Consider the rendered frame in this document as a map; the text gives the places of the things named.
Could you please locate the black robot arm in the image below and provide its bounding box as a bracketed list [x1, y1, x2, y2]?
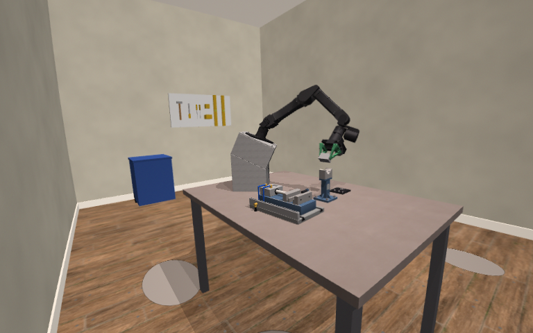
[245, 85, 359, 156]

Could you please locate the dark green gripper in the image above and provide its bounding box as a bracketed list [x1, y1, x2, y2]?
[319, 133, 343, 160]

